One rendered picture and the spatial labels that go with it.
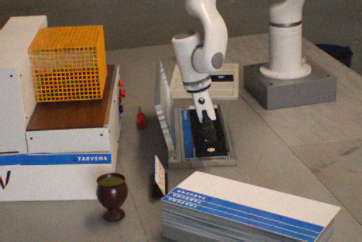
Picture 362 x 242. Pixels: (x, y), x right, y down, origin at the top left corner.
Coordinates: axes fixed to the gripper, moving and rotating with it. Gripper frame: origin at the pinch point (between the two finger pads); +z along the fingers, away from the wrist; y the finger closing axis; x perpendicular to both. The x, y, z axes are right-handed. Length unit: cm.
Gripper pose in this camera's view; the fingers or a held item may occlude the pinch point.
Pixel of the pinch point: (210, 132)
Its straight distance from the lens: 212.7
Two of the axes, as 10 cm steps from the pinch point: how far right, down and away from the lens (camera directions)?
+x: -9.7, 2.4, 0.7
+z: 2.5, 8.9, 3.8
